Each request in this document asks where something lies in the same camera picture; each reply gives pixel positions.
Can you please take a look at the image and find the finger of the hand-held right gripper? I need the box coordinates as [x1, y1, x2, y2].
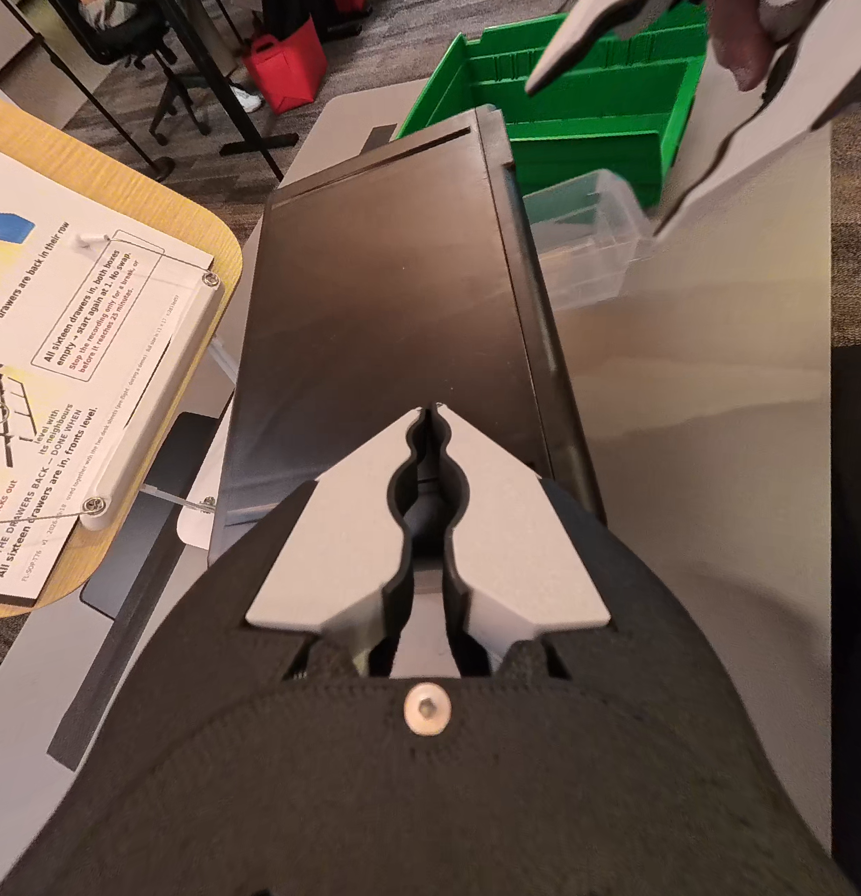
[653, 0, 861, 237]
[526, 0, 677, 97]

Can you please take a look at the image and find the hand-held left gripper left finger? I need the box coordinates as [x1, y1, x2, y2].
[245, 407, 431, 677]

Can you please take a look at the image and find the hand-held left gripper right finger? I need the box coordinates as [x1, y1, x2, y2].
[434, 404, 612, 667]

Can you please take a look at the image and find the green plastic bin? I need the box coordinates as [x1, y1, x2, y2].
[395, 13, 709, 211]

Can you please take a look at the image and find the clear plastic drawer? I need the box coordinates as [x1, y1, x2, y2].
[520, 168, 657, 314]

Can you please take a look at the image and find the black drawer cabinet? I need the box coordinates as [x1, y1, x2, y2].
[206, 104, 608, 569]

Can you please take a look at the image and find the person's right hand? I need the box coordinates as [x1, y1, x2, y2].
[711, 0, 778, 92]

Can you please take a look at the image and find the white clamp bar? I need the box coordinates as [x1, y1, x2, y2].
[79, 272, 228, 531]

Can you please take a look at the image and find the person's black clothing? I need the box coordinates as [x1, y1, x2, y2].
[830, 343, 861, 896]

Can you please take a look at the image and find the white drawer instruction sheet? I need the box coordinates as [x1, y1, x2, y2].
[0, 143, 216, 609]

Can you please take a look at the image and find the black office chair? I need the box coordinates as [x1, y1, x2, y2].
[73, 0, 212, 146]

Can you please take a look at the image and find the yellow wooden board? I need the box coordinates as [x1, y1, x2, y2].
[0, 91, 244, 620]

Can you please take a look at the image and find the white bracket base plate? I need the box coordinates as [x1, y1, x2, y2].
[143, 409, 225, 552]

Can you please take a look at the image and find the black desk leg frame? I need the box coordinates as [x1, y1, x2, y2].
[154, 0, 300, 184]

